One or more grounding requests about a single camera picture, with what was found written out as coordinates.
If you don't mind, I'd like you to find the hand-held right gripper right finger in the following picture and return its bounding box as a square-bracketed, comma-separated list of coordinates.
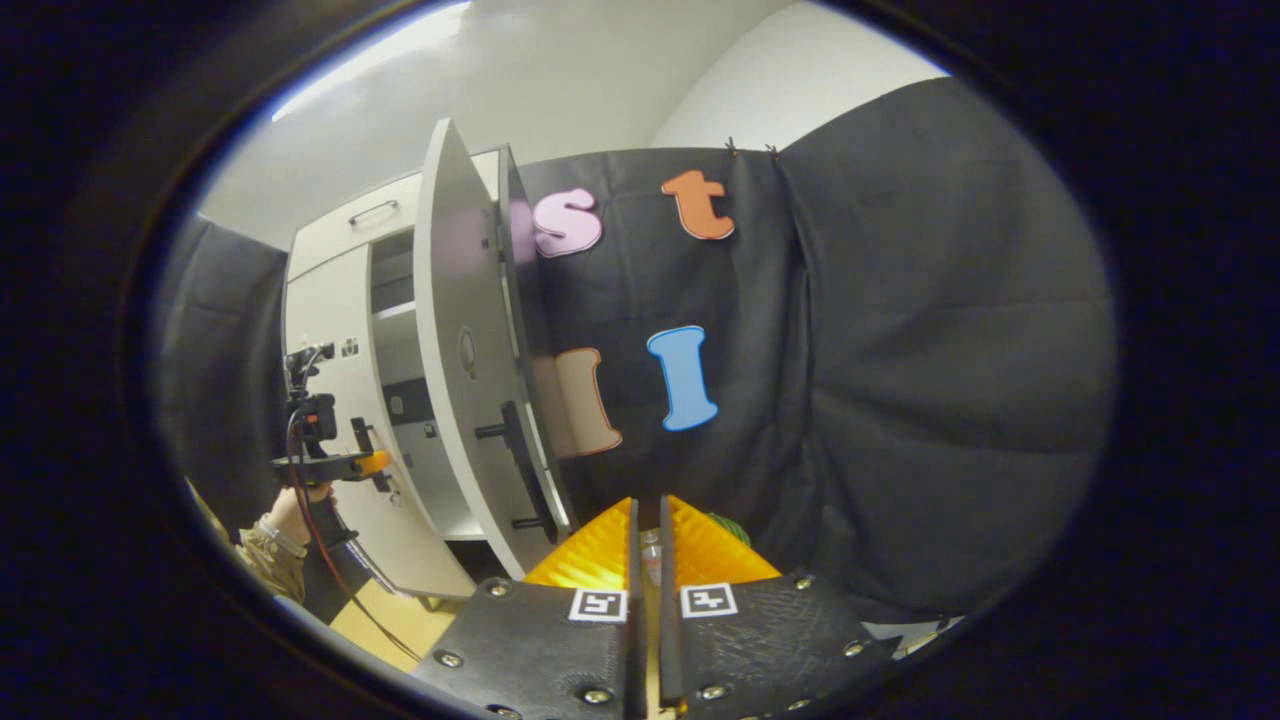
[658, 494, 901, 720]

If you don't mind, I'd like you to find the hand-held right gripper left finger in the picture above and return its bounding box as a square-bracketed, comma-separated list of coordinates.
[415, 497, 649, 720]

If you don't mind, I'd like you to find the white shoe cabinet door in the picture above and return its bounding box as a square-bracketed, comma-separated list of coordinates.
[283, 243, 479, 601]
[413, 118, 576, 583]

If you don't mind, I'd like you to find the white double-door shoe cabinet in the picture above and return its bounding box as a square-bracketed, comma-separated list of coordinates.
[283, 145, 576, 601]

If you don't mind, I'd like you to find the white cabinet drawer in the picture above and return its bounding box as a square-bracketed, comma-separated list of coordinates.
[288, 150, 501, 283]

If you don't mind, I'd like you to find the ceiling light strip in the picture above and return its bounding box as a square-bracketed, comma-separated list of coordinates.
[270, 0, 471, 123]

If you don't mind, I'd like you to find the thin gripper cable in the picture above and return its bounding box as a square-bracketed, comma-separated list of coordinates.
[285, 345, 426, 663]

